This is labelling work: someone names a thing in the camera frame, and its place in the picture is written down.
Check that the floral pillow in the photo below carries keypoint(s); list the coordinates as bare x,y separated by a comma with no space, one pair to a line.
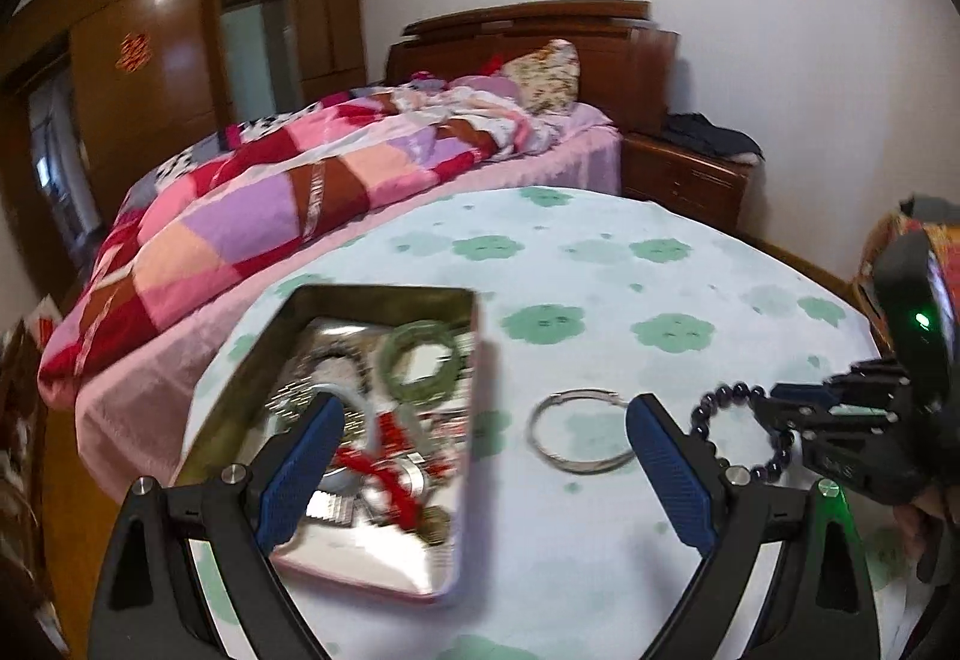
544,76

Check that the white jade bangle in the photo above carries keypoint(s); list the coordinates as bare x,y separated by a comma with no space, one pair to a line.
371,431

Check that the pink patchwork quilt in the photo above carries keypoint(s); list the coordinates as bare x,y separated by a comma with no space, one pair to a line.
225,217

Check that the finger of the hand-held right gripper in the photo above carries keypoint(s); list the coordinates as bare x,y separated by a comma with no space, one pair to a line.
787,420
806,394

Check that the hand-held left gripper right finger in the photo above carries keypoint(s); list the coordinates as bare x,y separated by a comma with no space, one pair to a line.
667,472

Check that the colourful patterned bag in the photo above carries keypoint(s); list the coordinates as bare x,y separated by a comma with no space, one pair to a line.
879,236

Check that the dark folded clothes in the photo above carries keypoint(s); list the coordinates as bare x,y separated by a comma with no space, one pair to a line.
709,135

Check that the person's right hand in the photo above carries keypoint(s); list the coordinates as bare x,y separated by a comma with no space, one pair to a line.
916,532

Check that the thin silver metal bangle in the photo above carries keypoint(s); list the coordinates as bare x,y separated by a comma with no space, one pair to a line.
534,436

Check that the wooden nightstand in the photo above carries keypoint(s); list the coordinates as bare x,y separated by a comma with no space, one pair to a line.
686,184

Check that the brown wooden wardrobe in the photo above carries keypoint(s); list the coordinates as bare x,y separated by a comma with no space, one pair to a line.
172,52

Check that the pink tin box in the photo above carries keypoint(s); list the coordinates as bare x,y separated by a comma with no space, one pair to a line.
225,405

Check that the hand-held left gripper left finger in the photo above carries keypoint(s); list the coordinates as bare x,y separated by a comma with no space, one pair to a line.
300,472

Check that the wooden bed headboard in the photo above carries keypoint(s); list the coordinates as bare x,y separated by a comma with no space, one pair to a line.
615,60

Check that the red knot wardrobe sticker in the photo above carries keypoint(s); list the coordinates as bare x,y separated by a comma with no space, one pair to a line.
130,52

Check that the silver stretch watch band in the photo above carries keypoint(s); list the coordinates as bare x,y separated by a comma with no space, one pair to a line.
289,399

